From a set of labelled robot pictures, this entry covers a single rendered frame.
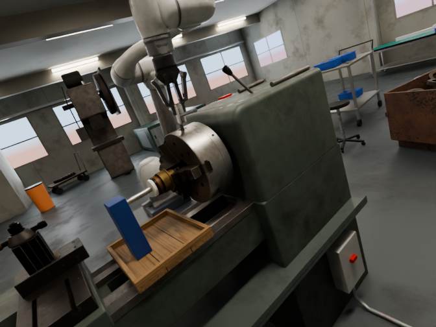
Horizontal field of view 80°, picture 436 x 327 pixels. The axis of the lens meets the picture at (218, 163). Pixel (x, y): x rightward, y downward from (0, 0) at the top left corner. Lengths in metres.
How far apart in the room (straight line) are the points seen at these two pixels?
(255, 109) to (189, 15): 0.38
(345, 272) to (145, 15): 1.37
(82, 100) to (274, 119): 6.20
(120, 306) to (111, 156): 6.19
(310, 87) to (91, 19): 4.18
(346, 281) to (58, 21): 4.73
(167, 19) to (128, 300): 0.86
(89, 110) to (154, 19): 6.16
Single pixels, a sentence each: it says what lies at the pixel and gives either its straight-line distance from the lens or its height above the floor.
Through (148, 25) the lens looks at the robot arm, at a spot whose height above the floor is 1.58.
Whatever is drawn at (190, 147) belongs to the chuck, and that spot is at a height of 1.18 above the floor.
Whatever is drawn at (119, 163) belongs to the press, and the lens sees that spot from 7.01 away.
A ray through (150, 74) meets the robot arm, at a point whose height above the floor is 1.50.
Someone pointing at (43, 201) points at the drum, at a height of 0.22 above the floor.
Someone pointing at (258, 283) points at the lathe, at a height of 0.54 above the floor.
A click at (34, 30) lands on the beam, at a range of 4.89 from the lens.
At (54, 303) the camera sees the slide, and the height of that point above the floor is 0.97.
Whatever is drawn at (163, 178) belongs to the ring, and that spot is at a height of 1.10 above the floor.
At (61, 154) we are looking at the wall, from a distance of 9.59.
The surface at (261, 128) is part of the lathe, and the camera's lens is 1.02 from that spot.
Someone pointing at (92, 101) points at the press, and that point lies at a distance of 7.00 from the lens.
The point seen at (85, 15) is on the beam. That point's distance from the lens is 5.01.
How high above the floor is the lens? 1.36
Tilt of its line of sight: 17 degrees down
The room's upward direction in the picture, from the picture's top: 21 degrees counter-clockwise
